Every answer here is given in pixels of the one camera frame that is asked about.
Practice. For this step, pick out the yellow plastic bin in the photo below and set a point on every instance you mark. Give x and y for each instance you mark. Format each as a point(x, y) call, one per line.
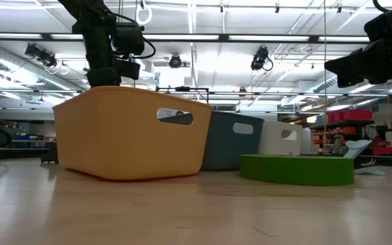
point(114, 136)

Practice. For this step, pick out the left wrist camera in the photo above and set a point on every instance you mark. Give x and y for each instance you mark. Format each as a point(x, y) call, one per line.
point(129, 69)

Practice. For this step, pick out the light blue stapler remover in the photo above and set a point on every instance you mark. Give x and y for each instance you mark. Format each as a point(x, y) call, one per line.
point(357, 147)

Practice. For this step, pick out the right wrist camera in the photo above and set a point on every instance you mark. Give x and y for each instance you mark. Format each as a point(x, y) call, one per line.
point(390, 24)

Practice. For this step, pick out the black stapler remover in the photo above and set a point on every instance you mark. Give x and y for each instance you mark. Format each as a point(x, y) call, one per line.
point(49, 154)

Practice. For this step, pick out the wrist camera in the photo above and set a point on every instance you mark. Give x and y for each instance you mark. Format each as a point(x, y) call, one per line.
point(390, 24)
point(129, 69)

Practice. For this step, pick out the teal plastic bin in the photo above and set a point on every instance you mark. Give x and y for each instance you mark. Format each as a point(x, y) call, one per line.
point(230, 149)

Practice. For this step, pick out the background workbench with blue bins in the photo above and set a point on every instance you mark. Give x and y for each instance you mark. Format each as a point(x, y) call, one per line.
point(26, 136)

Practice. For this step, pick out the white plastic bin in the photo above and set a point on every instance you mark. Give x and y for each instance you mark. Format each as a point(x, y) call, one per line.
point(274, 143)

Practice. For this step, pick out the black overhead light beam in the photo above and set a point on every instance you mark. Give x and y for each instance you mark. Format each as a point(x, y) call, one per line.
point(223, 37)

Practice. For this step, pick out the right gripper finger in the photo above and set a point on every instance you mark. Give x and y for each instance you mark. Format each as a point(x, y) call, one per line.
point(349, 81)
point(352, 64)

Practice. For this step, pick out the lilac stapler remover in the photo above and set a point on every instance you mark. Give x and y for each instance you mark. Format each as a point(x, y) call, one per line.
point(291, 153)

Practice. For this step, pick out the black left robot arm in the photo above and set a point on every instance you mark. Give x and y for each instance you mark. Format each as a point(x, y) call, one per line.
point(97, 44)

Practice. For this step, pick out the green tape roll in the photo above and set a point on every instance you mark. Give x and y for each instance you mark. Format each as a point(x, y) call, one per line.
point(294, 170)

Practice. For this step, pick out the shelf with red bins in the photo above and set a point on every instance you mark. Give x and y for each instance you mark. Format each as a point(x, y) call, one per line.
point(350, 115)

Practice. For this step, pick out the round black ceiling camera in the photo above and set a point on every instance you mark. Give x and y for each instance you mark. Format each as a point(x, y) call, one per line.
point(175, 61)

